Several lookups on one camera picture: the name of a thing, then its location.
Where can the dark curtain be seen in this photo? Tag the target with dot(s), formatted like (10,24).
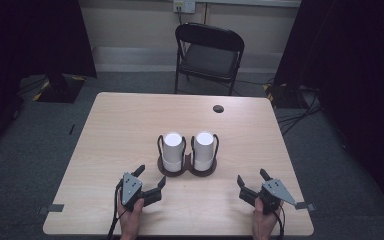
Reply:
(30,43)
(356,66)

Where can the black table grommet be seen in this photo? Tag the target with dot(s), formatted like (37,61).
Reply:
(218,108)

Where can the dark double cup holder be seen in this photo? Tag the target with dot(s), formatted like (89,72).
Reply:
(188,166)

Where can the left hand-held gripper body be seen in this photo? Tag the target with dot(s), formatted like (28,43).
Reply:
(130,191)

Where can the black folding chair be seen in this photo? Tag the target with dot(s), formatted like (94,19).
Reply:
(208,60)

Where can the person's right hand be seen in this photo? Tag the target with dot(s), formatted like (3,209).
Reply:
(262,224)

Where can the white wall socket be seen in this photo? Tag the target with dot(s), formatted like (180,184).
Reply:
(184,5)

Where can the black stand base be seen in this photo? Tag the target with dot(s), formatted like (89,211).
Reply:
(281,96)
(60,89)

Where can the grey tape strip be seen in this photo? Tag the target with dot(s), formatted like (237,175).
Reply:
(306,206)
(51,208)

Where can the white cup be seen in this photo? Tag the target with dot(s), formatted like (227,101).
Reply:
(173,151)
(203,150)

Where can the person's left hand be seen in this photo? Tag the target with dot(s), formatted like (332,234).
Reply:
(130,221)

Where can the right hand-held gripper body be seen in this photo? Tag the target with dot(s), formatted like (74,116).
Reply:
(273,190)

